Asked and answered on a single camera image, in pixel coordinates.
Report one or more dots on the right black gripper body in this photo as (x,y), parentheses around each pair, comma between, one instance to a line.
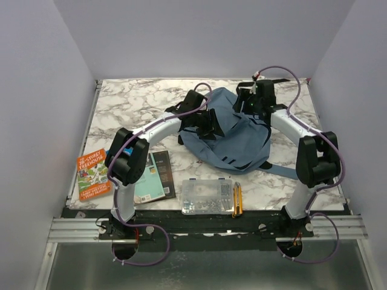
(251,104)

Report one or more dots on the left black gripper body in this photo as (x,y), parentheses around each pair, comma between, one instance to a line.
(202,122)

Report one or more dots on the blue student backpack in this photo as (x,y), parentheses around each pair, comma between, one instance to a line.
(245,146)

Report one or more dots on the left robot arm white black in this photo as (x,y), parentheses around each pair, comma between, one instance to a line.
(127,157)

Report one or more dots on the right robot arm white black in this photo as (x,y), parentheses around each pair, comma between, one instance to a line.
(317,160)

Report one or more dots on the blue blister pack card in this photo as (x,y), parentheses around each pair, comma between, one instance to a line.
(126,151)

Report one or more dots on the clear plastic screw box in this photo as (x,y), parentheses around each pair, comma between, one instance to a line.
(207,196)

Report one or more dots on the yellow utility knife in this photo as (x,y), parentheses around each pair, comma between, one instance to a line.
(237,200)

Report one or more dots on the teal paperback book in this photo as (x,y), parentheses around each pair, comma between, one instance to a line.
(149,187)

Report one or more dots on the orange treehouse book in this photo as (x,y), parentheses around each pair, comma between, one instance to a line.
(92,177)

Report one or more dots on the black mounting base plate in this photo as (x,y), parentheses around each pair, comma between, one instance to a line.
(165,231)

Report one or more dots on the aluminium rail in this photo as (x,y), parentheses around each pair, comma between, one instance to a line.
(86,230)

